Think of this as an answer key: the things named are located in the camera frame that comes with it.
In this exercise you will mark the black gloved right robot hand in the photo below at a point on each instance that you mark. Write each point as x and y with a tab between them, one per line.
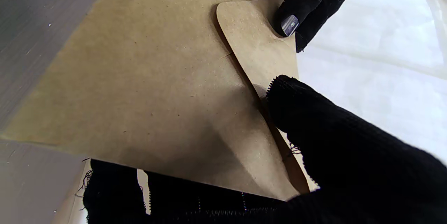
349	175

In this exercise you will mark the brown kraft paper envelope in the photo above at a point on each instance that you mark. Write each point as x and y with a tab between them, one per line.
146	88

